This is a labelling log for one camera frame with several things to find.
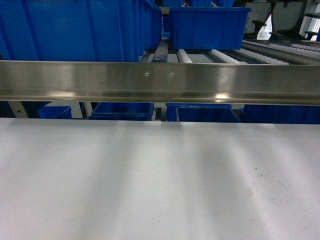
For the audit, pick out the white roller track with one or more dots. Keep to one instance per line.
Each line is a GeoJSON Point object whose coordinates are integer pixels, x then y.
{"type": "Point", "coordinates": [183, 57]}
{"type": "Point", "coordinates": [224, 57]}

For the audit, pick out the black office chair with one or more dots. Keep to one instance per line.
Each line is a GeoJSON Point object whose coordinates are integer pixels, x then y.
{"type": "Point", "coordinates": [286, 19]}

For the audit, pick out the blue bin lower centre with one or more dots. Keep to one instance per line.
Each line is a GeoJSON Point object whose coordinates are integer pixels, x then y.
{"type": "Point", "coordinates": [201, 112]}

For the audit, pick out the stainless steel shelf rail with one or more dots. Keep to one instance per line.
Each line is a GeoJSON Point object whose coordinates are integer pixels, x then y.
{"type": "Point", "coordinates": [160, 82]}

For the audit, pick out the blue bin lower left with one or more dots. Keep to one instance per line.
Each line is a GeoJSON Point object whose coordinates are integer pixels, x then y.
{"type": "Point", "coordinates": [123, 111]}

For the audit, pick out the blue bin centre on shelf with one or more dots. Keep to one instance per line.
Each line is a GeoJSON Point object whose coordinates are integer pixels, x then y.
{"type": "Point", "coordinates": [207, 28]}

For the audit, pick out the large blue bin left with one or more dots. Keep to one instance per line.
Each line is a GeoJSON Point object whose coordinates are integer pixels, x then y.
{"type": "Point", "coordinates": [78, 30]}

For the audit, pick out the blue bin lower right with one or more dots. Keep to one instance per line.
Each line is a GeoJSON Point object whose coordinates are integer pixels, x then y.
{"type": "Point", "coordinates": [280, 114]}

